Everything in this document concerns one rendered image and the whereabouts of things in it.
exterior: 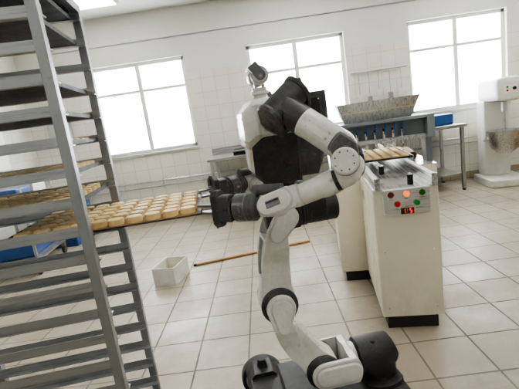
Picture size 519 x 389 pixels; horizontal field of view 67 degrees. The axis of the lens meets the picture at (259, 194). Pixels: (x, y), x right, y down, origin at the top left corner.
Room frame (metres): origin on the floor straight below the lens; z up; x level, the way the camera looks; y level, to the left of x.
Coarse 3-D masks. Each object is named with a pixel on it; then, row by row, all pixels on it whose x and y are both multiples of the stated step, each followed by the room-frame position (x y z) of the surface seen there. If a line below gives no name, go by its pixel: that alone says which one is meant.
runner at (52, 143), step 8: (8, 144) 1.13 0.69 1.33; (16, 144) 1.14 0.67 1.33; (24, 144) 1.14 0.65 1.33; (32, 144) 1.14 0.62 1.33; (40, 144) 1.14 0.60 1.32; (48, 144) 1.15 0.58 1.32; (56, 144) 1.15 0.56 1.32; (0, 152) 1.13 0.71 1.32; (8, 152) 1.13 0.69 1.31; (16, 152) 1.13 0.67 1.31; (24, 152) 1.14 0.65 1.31
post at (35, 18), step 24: (24, 0) 1.12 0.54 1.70; (48, 48) 1.14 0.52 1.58; (48, 72) 1.12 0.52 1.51; (48, 96) 1.12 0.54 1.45; (72, 144) 1.15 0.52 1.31; (72, 168) 1.12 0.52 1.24; (72, 192) 1.12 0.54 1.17; (96, 264) 1.12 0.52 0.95; (96, 288) 1.12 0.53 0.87; (120, 360) 1.14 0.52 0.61; (120, 384) 1.12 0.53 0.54
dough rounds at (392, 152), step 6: (378, 150) 3.16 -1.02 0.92; (384, 150) 3.11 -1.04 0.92; (390, 150) 3.15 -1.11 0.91; (396, 150) 3.00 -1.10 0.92; (366, 156) 2.90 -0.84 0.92; (372, 156) 2.84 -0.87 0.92; (378, 156) 2.80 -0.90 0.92; (384, 156) 2.77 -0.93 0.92; (390, 156) 2.82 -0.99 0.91; (396, 156) 2.69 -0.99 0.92; (402, 156) 2.69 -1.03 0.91
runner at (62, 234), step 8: (48, 232) 1.14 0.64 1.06; (56, 232) 1.14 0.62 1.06; (64, 232) 1.14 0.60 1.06; (72, 232) 1.15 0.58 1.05; (0, 240) 1.12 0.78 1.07; (8, 240) 1.12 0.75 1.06; (16, 240) 1.13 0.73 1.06; (24, 240) 1.13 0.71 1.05; (32, 240) 1.13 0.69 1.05; (40, 240) 1.14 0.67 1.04; (48, 240) 1.14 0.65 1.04; (0, 248) 1.12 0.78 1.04; (8, 248) 1.12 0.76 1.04
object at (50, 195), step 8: (88, 184) 1.50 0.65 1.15; (96, 184) 1.49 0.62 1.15; (40, 192) 1.47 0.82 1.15; (48, 192) 1.47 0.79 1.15; (56, 192) 1.41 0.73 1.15; (64, 192) 1.36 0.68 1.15; (88, 192) 1.37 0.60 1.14; (0, 200) 1.44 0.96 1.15; (8, 200) 1.39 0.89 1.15; (16, 200) 1.34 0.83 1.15; (24, 200) 1.30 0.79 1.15; (32, 200) 1.30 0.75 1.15; (40, 200) 1.24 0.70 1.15; (48, 200) 1.21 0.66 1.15; (0, 208) 1.17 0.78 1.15
